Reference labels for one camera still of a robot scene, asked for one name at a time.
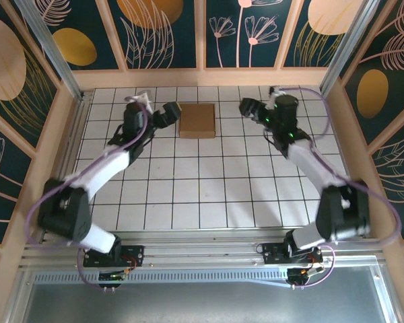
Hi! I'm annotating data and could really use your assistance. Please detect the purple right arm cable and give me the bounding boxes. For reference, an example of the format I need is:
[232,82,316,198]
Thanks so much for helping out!
[275,86,402,289]

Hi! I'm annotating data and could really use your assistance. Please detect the brown cardboard paper box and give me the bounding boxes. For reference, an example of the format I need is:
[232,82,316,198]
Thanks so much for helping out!
[178,103,218,139]

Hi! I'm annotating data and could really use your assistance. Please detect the grey metal sheet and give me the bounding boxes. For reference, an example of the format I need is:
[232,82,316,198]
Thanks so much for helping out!
[6,264,400,323]

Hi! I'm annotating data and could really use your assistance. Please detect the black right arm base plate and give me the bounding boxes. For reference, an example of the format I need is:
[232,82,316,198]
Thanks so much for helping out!
[262,242,324,266]

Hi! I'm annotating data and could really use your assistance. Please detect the aluminium mounting rail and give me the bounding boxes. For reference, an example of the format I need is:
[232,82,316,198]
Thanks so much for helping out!
[20,228,384,270]

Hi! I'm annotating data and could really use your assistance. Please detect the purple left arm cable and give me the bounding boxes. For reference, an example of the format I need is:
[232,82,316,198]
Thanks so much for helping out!
[25,96,154,291]

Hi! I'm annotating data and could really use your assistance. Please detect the aluminium frame post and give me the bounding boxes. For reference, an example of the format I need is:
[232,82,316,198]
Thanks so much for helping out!
[13,0,86,102]
[319,0,383,98]

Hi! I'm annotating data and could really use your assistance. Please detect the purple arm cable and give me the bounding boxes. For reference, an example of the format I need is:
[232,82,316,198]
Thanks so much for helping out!
[275,86,402,289]
[25,96,154,291]

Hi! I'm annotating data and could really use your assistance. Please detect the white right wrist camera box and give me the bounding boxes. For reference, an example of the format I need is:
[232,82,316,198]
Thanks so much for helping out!
[268,85,285,102]

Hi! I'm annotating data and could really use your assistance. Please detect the grey slotted cable duct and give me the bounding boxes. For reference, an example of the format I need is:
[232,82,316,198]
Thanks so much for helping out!
[33,268,381,287]

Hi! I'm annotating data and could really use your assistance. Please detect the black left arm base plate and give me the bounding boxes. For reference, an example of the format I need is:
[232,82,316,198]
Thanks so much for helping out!
[83,244,145,268]

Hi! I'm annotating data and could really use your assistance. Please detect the aluminium side rail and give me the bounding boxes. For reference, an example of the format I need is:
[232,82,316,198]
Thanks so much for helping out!
[40,92,94,244]

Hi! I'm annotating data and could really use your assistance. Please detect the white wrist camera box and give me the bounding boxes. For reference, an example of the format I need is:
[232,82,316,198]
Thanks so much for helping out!
[125,92,155,114]
[268,85,285,102]

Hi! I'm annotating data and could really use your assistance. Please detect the pale flat ribbon cable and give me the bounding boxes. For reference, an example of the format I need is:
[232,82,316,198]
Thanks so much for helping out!
[237,277,290,289]

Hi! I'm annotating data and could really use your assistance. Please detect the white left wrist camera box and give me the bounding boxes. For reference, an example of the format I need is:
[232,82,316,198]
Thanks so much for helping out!
[125,92,155,114]

